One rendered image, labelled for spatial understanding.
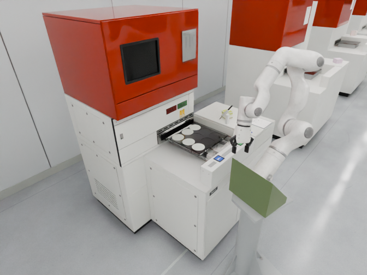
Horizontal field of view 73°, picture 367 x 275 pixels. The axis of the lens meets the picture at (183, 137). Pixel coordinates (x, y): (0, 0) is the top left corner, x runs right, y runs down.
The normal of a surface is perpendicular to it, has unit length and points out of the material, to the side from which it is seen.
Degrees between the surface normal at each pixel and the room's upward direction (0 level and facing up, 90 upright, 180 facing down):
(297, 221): 0
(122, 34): 90
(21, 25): 90
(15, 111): 90
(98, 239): 0
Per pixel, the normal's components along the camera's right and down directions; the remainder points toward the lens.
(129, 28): 0.74, 0.35
